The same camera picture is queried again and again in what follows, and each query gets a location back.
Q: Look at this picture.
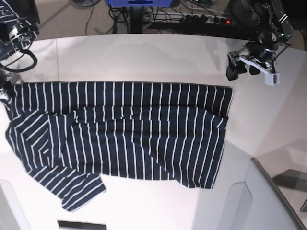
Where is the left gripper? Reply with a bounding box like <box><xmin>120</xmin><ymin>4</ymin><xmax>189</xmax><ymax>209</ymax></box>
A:
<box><xmin>226</xmin><ymin>42</ymin><xmax>279</xmax><ymax>81</ymax></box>

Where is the navy white striped t-shirt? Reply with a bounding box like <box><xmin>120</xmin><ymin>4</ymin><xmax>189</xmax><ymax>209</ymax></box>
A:
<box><xmin>2</xmin><ymin>82</ymin><xmax>233</xmax><ymax>212</ymax></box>

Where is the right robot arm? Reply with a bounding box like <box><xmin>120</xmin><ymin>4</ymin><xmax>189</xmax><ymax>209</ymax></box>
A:
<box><xmin>0</xmin><ymin>0</ymin><xmax>256</xmax><ymax>73</ymax></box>

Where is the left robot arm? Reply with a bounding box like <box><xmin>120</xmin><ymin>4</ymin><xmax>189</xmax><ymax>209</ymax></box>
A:
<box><xmin>226</xmin><ymin>0</ymin><xmax>293</xmax><ymax>86</ymax></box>

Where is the black power strip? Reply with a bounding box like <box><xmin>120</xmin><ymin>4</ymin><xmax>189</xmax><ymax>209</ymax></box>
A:
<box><xmin>179</xmin><ymin>14</ymin><xmax>232</xmax><ymax>26</ymax></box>

